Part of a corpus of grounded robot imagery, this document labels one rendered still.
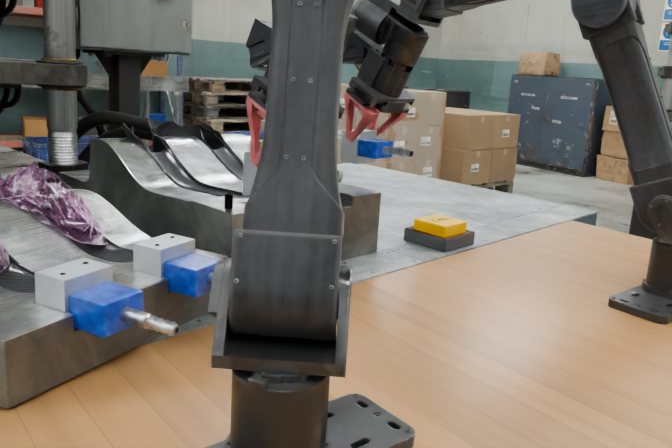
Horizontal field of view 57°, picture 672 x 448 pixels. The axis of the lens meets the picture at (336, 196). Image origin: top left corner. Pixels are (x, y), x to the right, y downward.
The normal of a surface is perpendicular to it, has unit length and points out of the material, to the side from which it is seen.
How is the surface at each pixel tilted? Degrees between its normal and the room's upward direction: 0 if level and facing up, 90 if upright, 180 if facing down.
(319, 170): 72
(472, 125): 90
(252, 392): 90
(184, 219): 90
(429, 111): 98
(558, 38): 90
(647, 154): 82
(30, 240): 29
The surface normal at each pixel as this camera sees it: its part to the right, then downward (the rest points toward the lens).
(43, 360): 0.88, 0.14
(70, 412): 0.06, -0.98
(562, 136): -0.81, 0.07
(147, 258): -0.47, 0.15
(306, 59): -0.02, -0.11
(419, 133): 0.61, 0.34
